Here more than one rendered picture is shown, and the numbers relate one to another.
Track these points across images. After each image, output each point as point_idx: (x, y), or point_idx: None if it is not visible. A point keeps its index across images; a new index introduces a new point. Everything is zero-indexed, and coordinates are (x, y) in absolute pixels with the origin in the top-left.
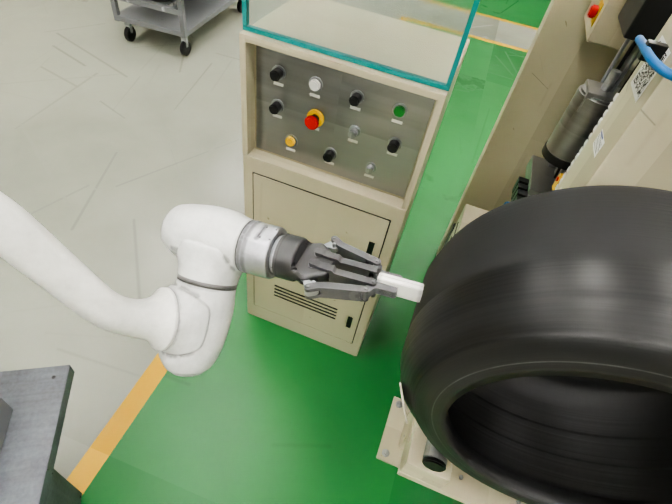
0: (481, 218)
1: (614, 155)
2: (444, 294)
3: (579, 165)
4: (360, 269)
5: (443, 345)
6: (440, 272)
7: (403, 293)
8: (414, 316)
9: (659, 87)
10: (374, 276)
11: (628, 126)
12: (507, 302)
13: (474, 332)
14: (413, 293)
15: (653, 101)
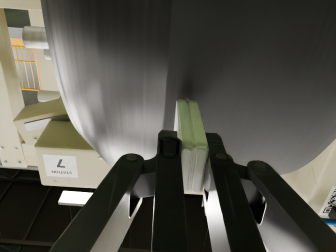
0: (288, 168)
1: (330, 148)
2: (149, 144)
3: None
4: (210, 227)
5: (75, 109)
6: (226, 130)
7: (176, 130)
8: (180, 51)
9: (309, 198)
10: (209, 180)
11: (323, 173)
12: (109, 164)
13: (86, 138)
14: (174, 129)
15: (311, 188)
